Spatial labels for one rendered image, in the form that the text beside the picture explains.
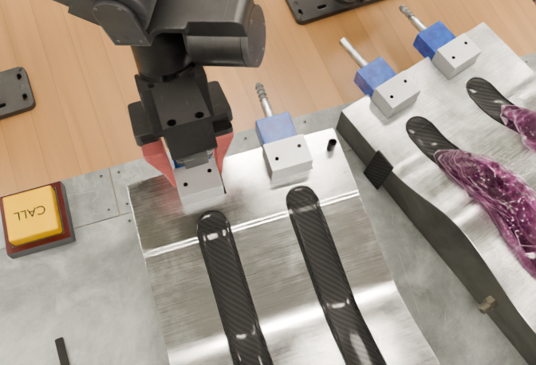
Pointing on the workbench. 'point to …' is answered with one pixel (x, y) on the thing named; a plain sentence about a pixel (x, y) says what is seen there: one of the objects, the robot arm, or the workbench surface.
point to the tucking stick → (61, 351)
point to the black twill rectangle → (378, 170)
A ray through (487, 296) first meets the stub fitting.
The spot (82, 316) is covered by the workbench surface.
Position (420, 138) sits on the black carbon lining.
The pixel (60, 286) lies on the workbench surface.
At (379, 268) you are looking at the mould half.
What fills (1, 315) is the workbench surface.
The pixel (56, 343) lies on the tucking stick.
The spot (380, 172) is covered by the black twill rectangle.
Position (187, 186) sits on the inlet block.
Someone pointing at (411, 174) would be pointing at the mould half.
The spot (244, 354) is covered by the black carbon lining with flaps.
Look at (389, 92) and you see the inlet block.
